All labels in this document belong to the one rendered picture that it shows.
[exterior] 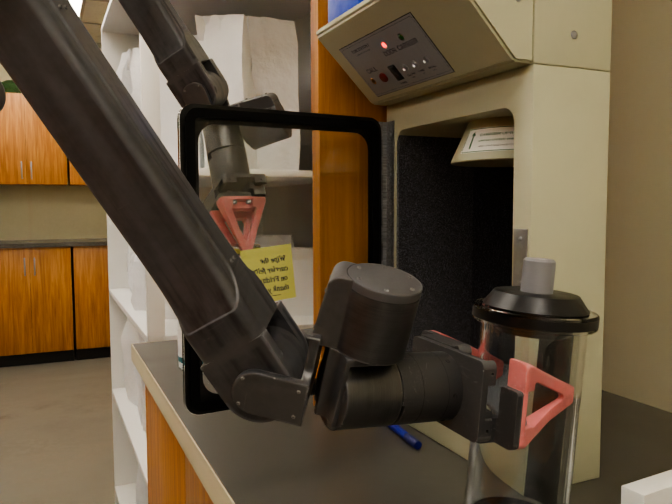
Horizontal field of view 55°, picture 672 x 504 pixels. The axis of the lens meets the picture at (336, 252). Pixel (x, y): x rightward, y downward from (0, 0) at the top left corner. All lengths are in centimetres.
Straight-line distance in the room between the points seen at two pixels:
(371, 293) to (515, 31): 37
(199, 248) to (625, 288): 88
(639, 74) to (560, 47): 46
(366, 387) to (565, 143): 39
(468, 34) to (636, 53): 54
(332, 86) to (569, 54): 39
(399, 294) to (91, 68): 26
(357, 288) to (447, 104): 44
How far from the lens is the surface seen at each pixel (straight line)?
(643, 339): 120
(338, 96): 102
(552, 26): 76
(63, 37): 48
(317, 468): 83
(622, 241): 121
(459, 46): 76
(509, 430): 53
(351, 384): 48
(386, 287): 46
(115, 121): 47
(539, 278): 59
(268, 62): 208
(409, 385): 51
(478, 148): 83
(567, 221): 75
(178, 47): 95
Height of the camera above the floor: 126
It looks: 4 degrees down
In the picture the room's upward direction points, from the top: straight up
